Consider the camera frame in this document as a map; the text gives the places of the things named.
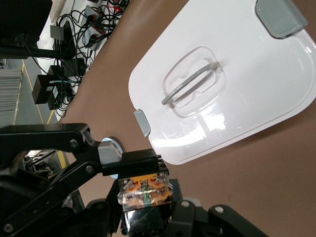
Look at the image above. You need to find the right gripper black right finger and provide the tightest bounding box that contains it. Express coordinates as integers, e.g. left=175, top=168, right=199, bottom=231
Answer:
left=167, top=179, right=269, bottom=237

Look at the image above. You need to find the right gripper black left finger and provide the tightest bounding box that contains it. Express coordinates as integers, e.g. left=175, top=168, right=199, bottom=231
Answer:
left=85, top=180, right=123, bottom=237

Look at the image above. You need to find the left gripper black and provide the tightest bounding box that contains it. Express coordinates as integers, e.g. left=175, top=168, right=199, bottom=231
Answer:
left=0, top=122, right=161, bottom=237

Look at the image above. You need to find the black power adapter white label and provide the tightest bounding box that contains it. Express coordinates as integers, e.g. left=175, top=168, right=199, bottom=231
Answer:
left=48, top=85, right=62, bottom=111

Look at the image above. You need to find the grey box latch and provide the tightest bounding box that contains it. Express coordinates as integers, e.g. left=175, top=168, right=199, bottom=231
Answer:
left=133, top=110, right=151, bottom=137
left=255, top=0, right=309, bottom=39

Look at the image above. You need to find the black monitor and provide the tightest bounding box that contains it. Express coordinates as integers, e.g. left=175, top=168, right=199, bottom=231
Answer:
left=0, top=0, right=53, bottom=44

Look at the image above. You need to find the grey connector box red plug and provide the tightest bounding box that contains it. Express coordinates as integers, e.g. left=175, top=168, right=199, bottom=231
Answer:
left=83, top=6, right=102, bottom=22

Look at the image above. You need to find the light blue round plate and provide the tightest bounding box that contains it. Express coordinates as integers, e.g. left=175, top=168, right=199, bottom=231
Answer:
left=101, top=136, right=123, bottom=179

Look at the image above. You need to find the grey lid handle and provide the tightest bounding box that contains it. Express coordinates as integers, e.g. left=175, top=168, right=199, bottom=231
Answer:
left=161, top=63, right=220, bottom=106

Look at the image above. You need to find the black stand pole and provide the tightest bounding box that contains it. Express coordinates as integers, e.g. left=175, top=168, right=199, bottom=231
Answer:
left=0, top=44, right=61, bottom=60

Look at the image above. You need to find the stack of grey panels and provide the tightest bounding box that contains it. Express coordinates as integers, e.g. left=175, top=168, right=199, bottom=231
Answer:
left=0, top=70, right=23, bottom=126

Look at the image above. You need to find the pink storage box white lid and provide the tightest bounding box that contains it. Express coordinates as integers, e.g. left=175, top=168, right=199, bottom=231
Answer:
left=127, top=0, right=316, bottom=165

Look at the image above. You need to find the dark grey small box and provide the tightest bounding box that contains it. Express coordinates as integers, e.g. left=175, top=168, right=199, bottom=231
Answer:
left=50, top=24, right=65, bottom=41

